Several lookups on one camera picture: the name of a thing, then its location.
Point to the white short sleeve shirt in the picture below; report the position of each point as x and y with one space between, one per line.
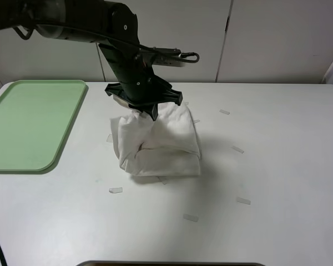
167 146

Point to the clear tape marker near left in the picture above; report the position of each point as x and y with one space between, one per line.
116 190

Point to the clear tape marker right middle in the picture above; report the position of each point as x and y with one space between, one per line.
237 149

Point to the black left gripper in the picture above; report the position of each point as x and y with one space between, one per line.
143 89

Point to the clear tape marker right lower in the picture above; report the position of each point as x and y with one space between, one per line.
243 201

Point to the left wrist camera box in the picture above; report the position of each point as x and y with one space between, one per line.
166 58

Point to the clear tape marker far right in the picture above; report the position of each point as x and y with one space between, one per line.
224 112

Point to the clear tape marker bottom centre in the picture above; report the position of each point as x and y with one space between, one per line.
190 217

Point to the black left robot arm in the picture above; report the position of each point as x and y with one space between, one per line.
111 25

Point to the green plastic tray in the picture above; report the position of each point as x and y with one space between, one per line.
35 119

